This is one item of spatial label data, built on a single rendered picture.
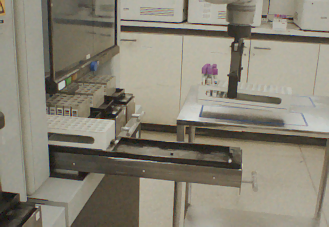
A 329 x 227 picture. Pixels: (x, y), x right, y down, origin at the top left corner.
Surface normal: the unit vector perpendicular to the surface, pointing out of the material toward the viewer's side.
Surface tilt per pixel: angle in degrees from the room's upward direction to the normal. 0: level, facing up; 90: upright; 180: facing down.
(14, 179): 90
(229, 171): 90
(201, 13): 90
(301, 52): 90
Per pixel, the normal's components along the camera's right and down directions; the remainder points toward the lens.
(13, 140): 0.99, 0.08
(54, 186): 0.04, -0.95
